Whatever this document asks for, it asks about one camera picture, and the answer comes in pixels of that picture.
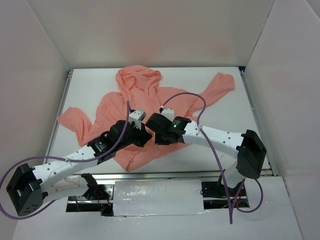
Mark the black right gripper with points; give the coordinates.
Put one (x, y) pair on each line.
(153, 123)

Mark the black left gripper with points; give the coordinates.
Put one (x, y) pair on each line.
(144, 136)

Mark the pink hooded zip jacket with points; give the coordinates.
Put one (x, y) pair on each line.
(139, 86)

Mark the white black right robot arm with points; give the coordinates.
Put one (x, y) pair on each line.
(247, 148)

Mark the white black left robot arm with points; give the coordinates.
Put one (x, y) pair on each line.
(31, 187)

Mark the grey white left wrist camera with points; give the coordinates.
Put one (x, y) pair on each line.
(136, 118)

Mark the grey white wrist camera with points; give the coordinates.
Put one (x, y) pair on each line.
(167, 112)
(136, 118)

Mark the grey white right wrist camera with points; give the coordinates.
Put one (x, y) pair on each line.
(167, 112)

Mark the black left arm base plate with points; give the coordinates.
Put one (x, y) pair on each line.
(97, 192)

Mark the aluminium table frame rail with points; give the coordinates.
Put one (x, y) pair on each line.
(59, 111)

